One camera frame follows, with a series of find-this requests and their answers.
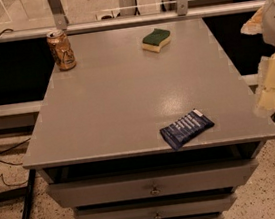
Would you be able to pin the orange soda can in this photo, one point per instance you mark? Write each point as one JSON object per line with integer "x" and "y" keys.
{"x": 61, "y": 50}

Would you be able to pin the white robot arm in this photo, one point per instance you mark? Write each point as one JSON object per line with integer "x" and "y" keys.
{"x": 263, "y": 22}

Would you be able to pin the green and yellow sponge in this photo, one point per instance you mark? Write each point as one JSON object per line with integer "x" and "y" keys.
{"x": 156, "y": 40}

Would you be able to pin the blue snack packet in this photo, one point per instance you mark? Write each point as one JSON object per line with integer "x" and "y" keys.
{"x": 185, "y": 129}

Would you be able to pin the middle grey drawer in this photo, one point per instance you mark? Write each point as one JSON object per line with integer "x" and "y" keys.
{"x": 162, "y": 208}

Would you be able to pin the grey drawer cabinet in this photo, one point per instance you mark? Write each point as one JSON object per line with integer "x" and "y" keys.
{"x": 103, "y": 118}

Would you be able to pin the top grey drawer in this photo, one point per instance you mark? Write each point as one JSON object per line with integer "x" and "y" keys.
{"x": 152, "y": 183}

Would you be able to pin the grey metal railing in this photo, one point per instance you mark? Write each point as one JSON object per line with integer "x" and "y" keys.
{"x": 115, "y": 17}

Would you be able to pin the black metal floor bar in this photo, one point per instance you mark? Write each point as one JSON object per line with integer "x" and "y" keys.
{"x": 29, "y": 195}

